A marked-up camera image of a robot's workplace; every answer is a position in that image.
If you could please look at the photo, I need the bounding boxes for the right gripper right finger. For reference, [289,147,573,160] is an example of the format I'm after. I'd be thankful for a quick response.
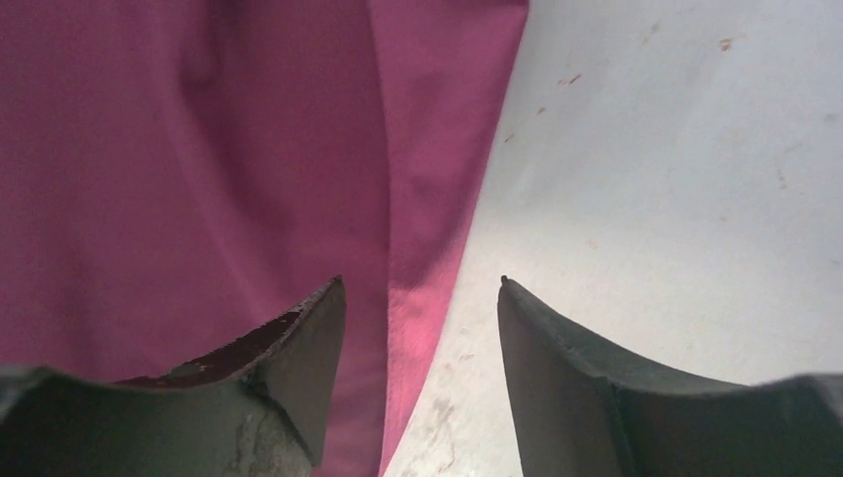
[497,278,842,476]

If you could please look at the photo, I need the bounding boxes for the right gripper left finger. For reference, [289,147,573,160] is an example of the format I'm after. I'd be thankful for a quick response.
[1,277,346,476]

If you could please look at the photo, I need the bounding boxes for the magenta cloth napkin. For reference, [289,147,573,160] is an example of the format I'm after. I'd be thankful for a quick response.
[1,1,529,476]

